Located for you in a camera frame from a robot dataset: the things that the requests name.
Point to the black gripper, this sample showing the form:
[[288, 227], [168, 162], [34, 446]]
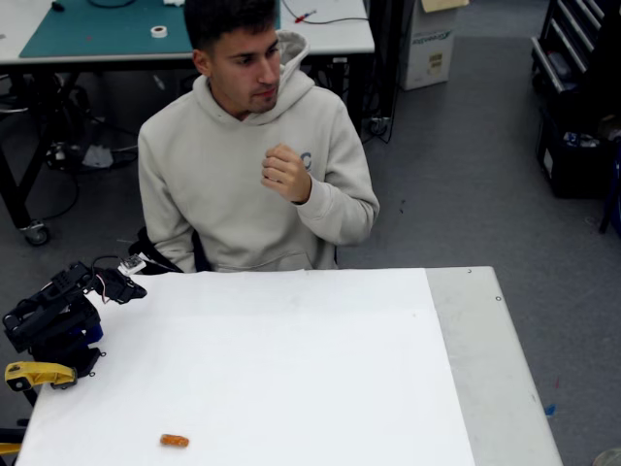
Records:
[[127, 289]]

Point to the orange snack piece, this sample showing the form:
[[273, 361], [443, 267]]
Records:
[[174, 440]]

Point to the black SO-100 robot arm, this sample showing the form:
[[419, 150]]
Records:
[[48, 320]]

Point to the beige sleeved left forearm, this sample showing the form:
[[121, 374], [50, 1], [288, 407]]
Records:
[[339, 209]]

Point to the man's left hand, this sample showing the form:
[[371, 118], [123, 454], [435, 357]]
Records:
[[286, 170]]

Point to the grey caster wheel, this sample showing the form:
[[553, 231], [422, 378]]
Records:
[[379, 126], [36, 234]]

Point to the yellow black table clamp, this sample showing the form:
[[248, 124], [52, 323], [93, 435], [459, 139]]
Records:
[[9, 446], [39, 374]]

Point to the man in beige hoodie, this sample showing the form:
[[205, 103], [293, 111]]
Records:
[[218, 194]]

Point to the white plastic bag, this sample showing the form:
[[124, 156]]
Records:
[[98, 156]]

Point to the white paper sheet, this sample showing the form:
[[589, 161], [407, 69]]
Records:
[[267, 364]]

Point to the white tape roll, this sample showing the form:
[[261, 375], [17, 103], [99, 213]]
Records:
[[159, 31]]

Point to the green cutting mat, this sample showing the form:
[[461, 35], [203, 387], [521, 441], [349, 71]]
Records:
[[97, 29]]

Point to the white cloth piece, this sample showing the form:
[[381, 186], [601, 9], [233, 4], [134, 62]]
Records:
[[174, 2]]

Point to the red screwdriver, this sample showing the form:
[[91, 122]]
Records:
[[304, 17]]

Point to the white cardboard box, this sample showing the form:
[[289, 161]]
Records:
[[429, 53]]

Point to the blue tape scrap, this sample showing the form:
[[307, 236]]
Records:
[[550, 410]]

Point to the black storage bin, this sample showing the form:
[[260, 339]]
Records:
[[577, 165]]

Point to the black drawer tool cart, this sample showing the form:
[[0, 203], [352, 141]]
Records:
[[572, 43]]

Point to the white gripper camera module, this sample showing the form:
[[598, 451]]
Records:
[[131, 265]]

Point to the white workbench black frame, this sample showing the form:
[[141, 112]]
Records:
[[335, 39]]

